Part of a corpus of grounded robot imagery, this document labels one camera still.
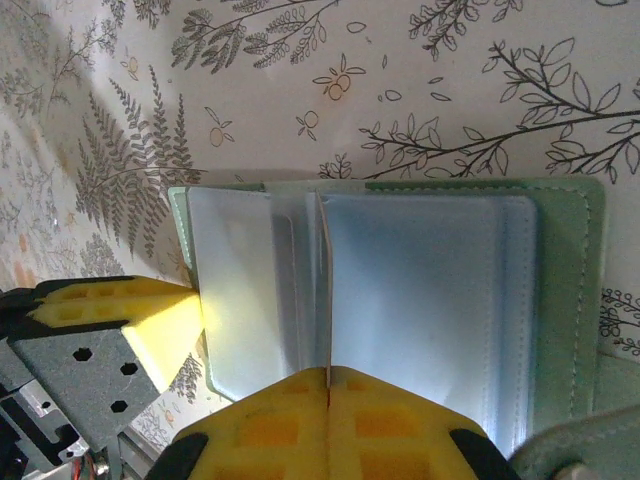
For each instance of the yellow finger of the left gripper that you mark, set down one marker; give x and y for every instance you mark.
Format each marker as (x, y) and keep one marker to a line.
(115, 291)
(150, 330)

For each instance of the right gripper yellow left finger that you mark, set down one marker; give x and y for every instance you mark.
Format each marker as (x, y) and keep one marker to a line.
(270, 435)

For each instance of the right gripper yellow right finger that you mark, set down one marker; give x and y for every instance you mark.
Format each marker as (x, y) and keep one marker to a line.
(390, 440)

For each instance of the thin tan-edged credit card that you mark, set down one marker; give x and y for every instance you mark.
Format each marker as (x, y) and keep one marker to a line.
(327, 300)

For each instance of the mint green card holder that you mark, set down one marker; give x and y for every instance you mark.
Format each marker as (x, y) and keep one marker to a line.
(425, 275)

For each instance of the floral tablecloth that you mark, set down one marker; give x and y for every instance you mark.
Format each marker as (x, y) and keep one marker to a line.
(300, 100)

